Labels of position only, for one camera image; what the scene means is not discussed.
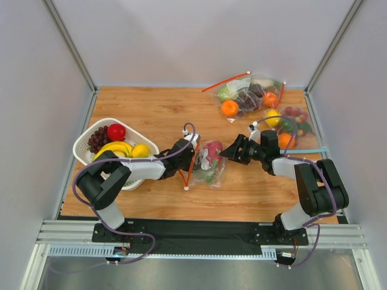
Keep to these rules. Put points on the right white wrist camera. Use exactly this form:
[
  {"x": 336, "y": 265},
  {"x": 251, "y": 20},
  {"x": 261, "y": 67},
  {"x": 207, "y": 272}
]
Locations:
[{"x": 254, "y": 132}]

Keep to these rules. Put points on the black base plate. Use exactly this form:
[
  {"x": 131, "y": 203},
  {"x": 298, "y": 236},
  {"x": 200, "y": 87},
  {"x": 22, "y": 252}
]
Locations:
[{"x": 201, "y": 236}]

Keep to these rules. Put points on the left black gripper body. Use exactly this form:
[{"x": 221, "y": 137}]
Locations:
[{"x": 190, "y": 154}]

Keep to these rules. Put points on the orange-zip bag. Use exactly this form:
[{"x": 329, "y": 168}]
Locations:
[
  {"x": 278, "y": 88},
  {"x": 193, "y": 177},
  {"x": 233, "y": 84}
]

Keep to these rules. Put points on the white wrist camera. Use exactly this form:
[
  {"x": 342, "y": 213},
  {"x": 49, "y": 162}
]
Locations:
[
  {"x": 193, "y": 138},
  {"x": 254, "y": 132}
]

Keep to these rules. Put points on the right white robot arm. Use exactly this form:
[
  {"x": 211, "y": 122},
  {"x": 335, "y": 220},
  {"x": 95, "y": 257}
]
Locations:
[{"x": 320, "y": 189}]

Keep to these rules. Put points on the white slotted cable duct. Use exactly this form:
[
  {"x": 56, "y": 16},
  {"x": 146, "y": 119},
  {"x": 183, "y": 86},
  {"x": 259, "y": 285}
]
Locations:
[{"x": 110, "y": 251}]

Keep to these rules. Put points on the red fake apple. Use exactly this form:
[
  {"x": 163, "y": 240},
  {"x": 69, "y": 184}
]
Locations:
[{"x": 116, "y": 132}]

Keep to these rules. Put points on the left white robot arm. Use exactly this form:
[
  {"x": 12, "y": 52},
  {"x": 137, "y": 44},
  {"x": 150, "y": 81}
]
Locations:
[{"x": 101, "y": 181}]

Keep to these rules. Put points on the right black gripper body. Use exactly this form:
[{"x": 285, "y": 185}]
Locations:
[{"x": 243, "y": 148}]

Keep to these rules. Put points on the green fake avocado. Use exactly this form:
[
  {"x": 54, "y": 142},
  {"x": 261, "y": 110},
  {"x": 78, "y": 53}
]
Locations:
[{"x": 287, "y": 126}]

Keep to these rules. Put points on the white fake radish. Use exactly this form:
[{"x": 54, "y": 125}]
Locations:
[{"x": 263, "y": 83}]

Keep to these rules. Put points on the green fake cabbage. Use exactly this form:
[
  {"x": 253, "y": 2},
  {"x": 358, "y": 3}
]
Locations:
[{"x": 224, "y": 94}]

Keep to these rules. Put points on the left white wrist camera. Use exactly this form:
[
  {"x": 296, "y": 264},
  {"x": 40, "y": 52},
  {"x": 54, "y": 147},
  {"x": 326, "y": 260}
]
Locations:
[{"x": 193, "y": 138}]

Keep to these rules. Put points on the left aluminium frame post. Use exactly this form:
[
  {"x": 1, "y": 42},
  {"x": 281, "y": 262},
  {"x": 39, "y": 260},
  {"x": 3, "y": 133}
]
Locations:
[{"x": 69, "y": 43}]

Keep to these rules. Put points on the white perforated plastic basket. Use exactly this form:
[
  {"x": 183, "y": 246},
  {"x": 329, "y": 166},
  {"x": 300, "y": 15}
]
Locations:
[{"x": 80, "y": 147}]

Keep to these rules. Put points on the yellow fake banana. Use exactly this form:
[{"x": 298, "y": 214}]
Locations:
[{"x": 124, "y": 149}]

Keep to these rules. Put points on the yellow fake apple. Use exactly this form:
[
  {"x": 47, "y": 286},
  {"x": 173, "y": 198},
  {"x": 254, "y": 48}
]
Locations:
[{"x": 272, "y": 117}]

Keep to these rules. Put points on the orange fake fruit middle bag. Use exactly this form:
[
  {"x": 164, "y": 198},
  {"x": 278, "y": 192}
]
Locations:
[{"x": 270, "y": 100}]

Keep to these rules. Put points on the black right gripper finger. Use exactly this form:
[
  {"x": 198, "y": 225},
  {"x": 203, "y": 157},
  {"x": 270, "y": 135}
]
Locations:
[
  {"x": 232, "y": 150},
  {"x": 233, "y": 158}
]

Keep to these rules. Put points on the blue-zip clear bag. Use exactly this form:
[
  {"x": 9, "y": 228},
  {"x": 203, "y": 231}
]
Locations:
[{"x": 304, "y": 145}]

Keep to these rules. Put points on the aluminium corner frame post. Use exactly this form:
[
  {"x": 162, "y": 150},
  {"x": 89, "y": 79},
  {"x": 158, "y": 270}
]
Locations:
[{"x": 334, "y": 44}]

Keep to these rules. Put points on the orange fake fruit blue bag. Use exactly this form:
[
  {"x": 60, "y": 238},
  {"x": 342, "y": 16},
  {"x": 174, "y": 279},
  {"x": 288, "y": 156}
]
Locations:
[{"x": 284, "y": 139}]

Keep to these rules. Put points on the red dragon fruit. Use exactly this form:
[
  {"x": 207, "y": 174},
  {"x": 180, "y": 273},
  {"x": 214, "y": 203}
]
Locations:
[{"x": 211, "y": 163}]

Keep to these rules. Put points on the yellow fake pear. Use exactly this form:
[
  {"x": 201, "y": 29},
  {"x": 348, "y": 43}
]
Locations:
[{"x": 140, "y": 151}]

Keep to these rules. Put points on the dark purple fake grapes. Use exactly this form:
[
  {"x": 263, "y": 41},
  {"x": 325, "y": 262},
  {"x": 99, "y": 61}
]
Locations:
[{"x": 249, "y": 100}]

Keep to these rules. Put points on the orange fake fruit left bag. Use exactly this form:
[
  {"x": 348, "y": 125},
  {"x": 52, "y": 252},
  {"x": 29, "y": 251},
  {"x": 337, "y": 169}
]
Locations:
[{"x": 229, "y": 108}]

